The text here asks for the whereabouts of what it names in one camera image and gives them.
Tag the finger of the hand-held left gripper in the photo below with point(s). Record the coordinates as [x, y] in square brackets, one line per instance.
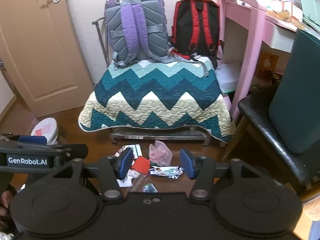
[32, 140]
[71, 156]

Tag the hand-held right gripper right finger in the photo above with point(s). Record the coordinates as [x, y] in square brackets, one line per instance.
[187, 163]

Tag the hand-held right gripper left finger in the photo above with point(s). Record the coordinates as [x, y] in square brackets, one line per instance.
[126, 162]

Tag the red knitted cloth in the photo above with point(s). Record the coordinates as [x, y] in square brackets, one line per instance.
[141, 165]

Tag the printed snack wrapper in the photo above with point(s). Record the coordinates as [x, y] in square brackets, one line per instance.
[165, 172]

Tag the person's left hand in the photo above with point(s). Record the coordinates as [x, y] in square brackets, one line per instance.
[5, 202]

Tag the white green striped card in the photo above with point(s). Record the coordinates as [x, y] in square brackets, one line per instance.
[137, 151]

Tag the white pig print bucket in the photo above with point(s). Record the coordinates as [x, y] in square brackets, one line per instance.
[45, 130]

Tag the white crumpled paper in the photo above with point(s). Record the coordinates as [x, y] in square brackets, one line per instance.
[125, 182]

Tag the clear plastic zip bag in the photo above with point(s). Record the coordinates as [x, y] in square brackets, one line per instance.
[142, 183]

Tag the pink plastic bag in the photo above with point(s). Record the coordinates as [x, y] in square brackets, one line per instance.
[160, 155]

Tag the teal zigzag quilt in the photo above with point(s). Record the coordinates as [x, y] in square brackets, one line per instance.
[155, 92]

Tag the beige wooden door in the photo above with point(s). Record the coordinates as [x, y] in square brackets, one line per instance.
[37, 55]

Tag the stack of white papers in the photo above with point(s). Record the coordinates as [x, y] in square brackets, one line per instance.
[227, 77]

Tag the orange printed bag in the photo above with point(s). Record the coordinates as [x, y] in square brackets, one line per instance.
[267, 65]

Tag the purple grey backpack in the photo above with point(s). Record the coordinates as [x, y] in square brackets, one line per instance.
[137, 30]

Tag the pink desk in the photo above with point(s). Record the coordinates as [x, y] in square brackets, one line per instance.
[246, 42]

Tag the red black backpack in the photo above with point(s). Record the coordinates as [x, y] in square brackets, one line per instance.
[195, 25]

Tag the white desk drawer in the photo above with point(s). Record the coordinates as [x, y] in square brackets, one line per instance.
[282, 38]

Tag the rounded wooden piece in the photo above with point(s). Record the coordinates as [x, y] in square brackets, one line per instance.
[298, 25]

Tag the orange white carton box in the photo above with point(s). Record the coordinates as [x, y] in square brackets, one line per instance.
[292, 10]

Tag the green book stand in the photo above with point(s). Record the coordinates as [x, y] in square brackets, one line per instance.
[310, 2]

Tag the metal bench frame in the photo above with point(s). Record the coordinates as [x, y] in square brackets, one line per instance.
[160, 136]

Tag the metal folding frame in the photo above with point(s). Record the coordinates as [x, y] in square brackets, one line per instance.
[101, 40]

